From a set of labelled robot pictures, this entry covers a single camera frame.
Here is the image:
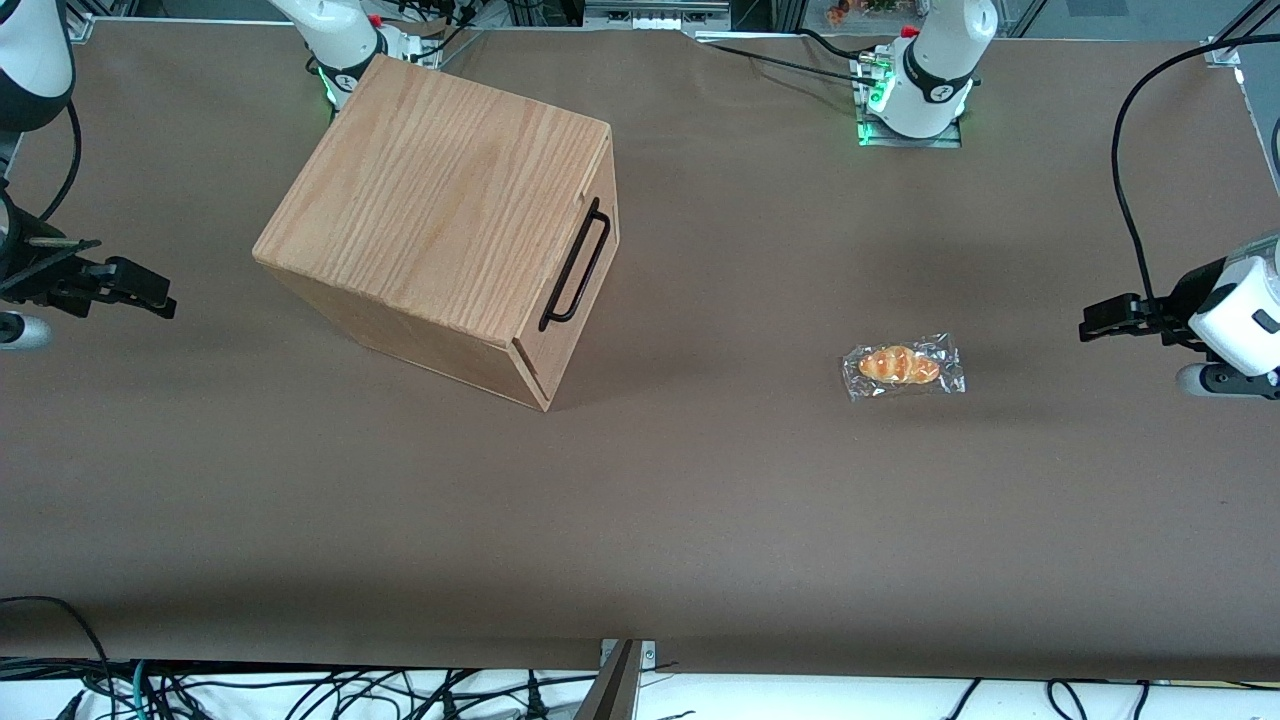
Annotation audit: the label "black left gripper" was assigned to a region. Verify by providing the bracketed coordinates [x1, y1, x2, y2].
[1078, 258, 1236, 351]

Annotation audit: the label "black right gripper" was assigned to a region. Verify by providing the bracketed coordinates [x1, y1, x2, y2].
[0, 190, 178, 321]

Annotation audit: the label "black metal drawer handle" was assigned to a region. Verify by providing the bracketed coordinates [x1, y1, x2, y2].
[538, 197, 612, 333]

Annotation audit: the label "wooden drawer with black handle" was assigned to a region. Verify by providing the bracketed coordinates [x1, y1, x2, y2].
[512, 125, 622, 391]

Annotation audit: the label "light wooden drawer cabinet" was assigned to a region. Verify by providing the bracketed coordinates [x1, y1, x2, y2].
[252, 55, 621, 413]

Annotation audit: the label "bread roll in clear wrapper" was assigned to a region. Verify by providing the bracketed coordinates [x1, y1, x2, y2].
[841, 333, 967, 402]

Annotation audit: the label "orange toy items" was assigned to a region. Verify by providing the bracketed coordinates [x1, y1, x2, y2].
[822, 0, 926, 29]

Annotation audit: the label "brown paper table cover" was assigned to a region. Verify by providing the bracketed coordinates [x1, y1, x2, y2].
[0, 18, 1280, 681]

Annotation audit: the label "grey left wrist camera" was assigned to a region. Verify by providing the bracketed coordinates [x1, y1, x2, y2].
[1176, 360, 1280, 401]

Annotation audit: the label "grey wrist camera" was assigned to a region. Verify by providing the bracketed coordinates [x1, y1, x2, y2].
[1176, 360, 1280, 401]
[0, 312, 53, 351]

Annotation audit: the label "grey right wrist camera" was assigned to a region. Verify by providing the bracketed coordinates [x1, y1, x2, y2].
[0, 312, 53, 351]

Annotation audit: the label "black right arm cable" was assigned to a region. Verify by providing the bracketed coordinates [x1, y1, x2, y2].
[35, 98, 83, 223]

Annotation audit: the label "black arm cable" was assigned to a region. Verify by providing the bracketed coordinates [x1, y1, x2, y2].
[1112, 30, 1280, 321]
[35, 98, 83, 223]

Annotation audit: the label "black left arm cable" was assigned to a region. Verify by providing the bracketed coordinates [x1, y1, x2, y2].
[1112, 30, 1280, 321]

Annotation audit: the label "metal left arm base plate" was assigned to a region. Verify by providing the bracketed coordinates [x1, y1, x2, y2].
[852, 55, 966, 151]

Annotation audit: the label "black looped cable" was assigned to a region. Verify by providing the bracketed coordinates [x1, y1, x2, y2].
[0, 596, 113, 701]

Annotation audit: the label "aluminium frame bar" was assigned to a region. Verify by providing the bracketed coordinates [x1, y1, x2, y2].
[1215, 0, 1280, 51]

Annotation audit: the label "metal right arm base mount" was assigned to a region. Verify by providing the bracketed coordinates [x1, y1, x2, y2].
[378, 22, 443, 73]

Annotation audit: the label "short black base cable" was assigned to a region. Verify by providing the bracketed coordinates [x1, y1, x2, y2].
[795, 27, 873, 59]

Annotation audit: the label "long black base cable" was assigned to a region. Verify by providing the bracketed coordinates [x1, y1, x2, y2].
[697, 40, 866, 86]

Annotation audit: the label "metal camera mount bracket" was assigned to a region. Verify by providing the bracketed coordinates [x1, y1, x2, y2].
[575, 638, 658, 720]

